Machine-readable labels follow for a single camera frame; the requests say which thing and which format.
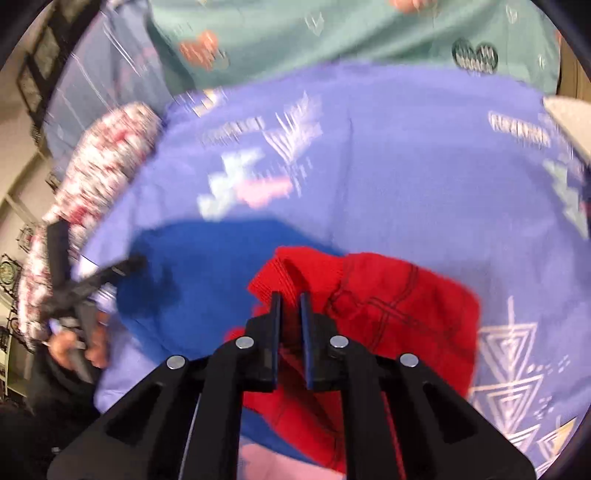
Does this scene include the blue-grey plaid pillow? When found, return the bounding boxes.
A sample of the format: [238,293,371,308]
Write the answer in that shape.
[44,0,185,158]

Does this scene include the purple printed bed sheet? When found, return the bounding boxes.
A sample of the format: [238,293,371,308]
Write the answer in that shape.
[81,62,591,480]

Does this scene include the blue and red pants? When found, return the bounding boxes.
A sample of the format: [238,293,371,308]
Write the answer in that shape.
[115,220,481,476]

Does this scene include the wooden bed frame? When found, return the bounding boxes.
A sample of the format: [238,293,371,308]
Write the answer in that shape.
[556,28,591,97]

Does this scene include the black framed wall pictures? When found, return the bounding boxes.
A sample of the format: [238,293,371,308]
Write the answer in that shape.
[16,18,65,125]

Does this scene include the white textured pillow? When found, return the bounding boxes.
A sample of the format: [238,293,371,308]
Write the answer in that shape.
[542,95,591,162]

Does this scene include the floral bolster pillow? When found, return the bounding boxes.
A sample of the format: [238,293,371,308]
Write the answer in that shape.
[21,102,162,352]

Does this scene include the person's left hand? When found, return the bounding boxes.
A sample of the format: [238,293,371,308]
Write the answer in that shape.
[48,318,114,370]

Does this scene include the green heart print blanket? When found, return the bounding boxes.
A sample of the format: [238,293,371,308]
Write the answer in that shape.
[148,0,561,95]

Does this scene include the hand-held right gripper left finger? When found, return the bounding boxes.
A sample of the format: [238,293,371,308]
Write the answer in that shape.
[46,292,282,480]

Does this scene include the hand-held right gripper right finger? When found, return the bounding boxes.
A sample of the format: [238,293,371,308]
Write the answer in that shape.
[300,293,535,480]

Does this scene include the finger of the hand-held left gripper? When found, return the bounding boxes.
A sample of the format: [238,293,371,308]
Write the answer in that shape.
[45,224,70,294]
[69,256,147,296]

